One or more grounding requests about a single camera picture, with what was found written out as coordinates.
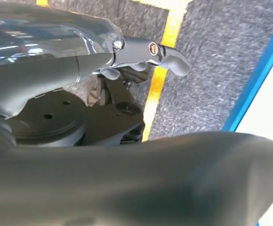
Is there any blue metal shelf rack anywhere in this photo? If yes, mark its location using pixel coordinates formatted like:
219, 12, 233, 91
222, 12, 273, 226

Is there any robot left leg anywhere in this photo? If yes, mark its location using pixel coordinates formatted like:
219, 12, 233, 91
7, 65, 154, 147

